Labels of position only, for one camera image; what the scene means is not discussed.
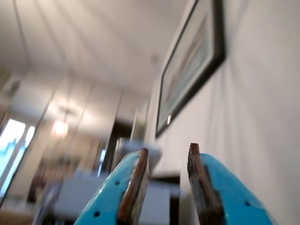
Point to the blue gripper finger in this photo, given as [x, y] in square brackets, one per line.
[229, 199]
[110, 199]

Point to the hanging ceiling lamp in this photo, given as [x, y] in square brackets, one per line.
[59, 127]

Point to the bright daylight window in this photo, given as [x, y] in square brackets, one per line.
[14, 145]

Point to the black framed wall picture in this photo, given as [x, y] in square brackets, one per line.
[219, 35]

